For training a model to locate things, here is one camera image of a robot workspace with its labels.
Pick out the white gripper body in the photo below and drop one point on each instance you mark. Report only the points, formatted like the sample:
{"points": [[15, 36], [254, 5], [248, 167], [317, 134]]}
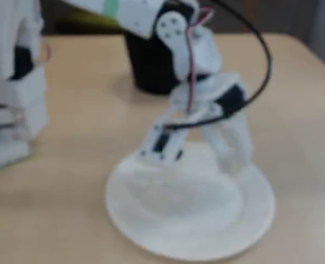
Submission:
{"points": [[225, 97]]}

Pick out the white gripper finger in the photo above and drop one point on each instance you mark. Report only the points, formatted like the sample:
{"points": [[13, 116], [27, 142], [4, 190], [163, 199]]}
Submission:
{"points": [[242, 143], [220, 145]]}

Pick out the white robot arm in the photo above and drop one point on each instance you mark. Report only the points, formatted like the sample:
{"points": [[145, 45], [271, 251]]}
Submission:
{"points": [[134, 16]]}

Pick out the black pot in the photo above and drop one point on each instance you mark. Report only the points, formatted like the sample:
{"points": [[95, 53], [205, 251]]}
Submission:
{"points": [[148, 68]]}

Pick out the white paper plate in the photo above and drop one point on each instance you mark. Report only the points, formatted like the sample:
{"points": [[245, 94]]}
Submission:
{"points": [[189, 220]]}

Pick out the green tape strip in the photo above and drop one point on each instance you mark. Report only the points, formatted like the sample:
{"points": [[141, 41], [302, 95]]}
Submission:
{"points": [[110, 6]]}

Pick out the green chair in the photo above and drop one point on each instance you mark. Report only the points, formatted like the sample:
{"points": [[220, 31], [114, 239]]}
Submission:
{"points": [[96, 20]]}

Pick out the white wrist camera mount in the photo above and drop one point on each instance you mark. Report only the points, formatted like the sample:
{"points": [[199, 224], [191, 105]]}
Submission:
{"points": [[151, 149]]}

